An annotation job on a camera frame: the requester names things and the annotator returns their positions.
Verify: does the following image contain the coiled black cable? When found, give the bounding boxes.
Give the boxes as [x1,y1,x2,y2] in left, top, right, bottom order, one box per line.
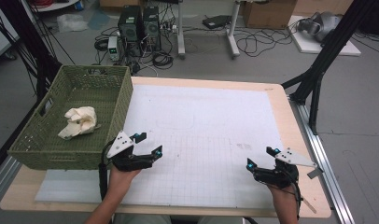
[151,50,175,70]

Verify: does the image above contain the green woven basket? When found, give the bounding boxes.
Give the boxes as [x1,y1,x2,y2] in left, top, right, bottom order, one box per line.
[7,64,134,171]

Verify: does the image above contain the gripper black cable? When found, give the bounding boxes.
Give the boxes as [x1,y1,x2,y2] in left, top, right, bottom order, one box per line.
[285,174,304,219]
[98,140,117,201]

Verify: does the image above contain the cream printed cloth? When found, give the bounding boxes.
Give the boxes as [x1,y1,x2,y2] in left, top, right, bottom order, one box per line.
[57,105,101,141]

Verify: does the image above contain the white desk leg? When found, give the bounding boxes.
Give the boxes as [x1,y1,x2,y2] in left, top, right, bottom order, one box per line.
[226,0,242,60]
[176,0,187,60]

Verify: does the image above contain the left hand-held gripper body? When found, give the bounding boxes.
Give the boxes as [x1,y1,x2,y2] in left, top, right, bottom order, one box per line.
[105,130,156,173]

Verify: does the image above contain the brown cardboard box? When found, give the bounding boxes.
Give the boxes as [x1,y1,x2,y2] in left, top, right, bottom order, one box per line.
[242,0,298,30]

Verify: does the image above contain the flat black device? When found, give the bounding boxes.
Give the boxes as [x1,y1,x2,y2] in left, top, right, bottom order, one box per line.
[202,14,232,30]

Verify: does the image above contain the person's left hand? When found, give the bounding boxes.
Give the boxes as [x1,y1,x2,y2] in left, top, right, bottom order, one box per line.
[107,165,142,200]

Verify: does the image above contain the tangled black floor cable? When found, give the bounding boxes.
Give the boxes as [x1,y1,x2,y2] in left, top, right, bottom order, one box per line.
[233,27,294,58]

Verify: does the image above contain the small grey power supply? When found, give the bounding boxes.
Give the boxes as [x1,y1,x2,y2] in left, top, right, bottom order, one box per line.
[107,35,121,62]

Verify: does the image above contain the grey tape piece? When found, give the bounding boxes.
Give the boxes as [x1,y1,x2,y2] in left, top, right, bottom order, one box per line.
[306,167,325,180]

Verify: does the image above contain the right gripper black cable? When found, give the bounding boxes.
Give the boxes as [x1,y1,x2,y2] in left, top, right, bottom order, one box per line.
[285,174,304,219]

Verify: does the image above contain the grey headset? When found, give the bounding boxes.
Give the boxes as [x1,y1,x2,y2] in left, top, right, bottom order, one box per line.
[297,11,343,43]

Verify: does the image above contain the white floor board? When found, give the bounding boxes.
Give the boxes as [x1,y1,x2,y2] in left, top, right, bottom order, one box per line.
[288,15,362,57]

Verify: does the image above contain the person's right hand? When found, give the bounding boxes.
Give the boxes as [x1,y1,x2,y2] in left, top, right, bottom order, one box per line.
[266,183,299,208]

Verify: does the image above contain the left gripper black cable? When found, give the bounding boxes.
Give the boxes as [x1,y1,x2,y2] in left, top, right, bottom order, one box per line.
[98,140,117,201]

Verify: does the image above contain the black metal stand with cables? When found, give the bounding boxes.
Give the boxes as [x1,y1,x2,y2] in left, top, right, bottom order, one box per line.
[0,0,63,104]

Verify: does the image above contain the person's grey trousers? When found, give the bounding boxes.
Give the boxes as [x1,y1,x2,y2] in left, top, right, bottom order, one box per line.
[112,214,245,224]

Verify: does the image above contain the slim black computer tower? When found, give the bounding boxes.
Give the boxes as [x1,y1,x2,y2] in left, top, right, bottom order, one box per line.
[143,6,162,52]

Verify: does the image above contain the large black computer tower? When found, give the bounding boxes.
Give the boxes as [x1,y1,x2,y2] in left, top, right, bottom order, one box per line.
[118,5,144,58]

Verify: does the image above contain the aluminium rail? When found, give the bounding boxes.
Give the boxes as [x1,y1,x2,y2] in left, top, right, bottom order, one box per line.
[288,96,356,224]

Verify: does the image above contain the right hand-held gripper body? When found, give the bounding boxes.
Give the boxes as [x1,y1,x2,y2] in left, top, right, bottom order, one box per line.
[252,148,317,189]

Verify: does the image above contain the clear plastic bag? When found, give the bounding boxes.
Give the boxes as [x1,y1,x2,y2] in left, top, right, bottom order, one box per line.
[56,13,90,34]

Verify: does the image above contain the white grid mat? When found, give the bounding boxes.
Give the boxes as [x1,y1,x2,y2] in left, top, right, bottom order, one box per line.
[35,84,301,210]

